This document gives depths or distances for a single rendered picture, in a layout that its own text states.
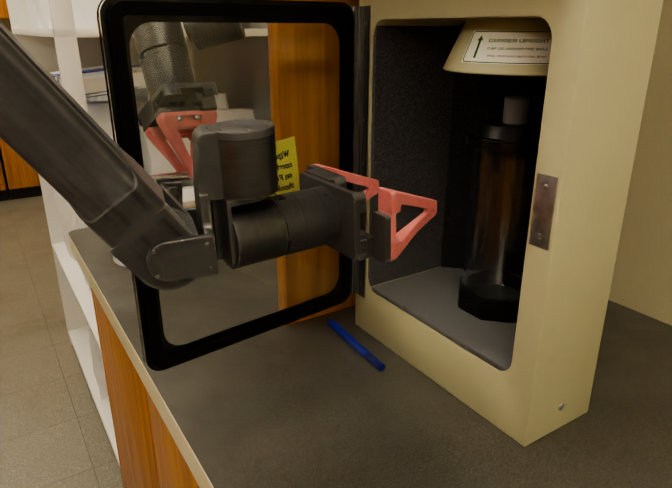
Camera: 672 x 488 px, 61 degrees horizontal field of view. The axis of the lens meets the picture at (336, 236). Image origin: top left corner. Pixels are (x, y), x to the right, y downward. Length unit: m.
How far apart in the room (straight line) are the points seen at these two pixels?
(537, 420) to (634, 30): 0.39
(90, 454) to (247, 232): 1.79
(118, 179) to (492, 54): 0.38
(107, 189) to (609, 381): 0.63
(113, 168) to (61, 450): 1.87
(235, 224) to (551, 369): 0.36
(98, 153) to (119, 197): 0.04
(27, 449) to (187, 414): 1.65
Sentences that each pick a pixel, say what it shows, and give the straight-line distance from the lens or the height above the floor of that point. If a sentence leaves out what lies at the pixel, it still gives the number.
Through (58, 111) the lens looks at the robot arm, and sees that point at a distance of 0.46.
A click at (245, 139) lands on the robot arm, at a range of 0.47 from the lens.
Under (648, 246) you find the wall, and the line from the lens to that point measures 1.02.
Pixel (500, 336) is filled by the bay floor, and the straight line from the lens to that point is 0.71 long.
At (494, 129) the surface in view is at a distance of 0.68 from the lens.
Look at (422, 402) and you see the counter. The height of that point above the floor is 0.94.
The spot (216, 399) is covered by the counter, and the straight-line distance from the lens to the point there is 0.72.
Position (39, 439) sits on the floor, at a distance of 2.36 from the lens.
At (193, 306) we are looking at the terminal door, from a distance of 0.68.
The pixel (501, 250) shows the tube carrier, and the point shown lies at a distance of 0.70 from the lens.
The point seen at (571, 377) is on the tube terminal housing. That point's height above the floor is 1.00.
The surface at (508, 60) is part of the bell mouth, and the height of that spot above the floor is 1.33.
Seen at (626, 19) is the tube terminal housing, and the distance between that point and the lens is 0.58.
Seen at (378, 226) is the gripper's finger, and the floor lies 1.19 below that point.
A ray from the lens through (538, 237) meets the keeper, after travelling 0.57.
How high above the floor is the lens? 1.36
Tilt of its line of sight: 20 degrees down
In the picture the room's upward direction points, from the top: straight up
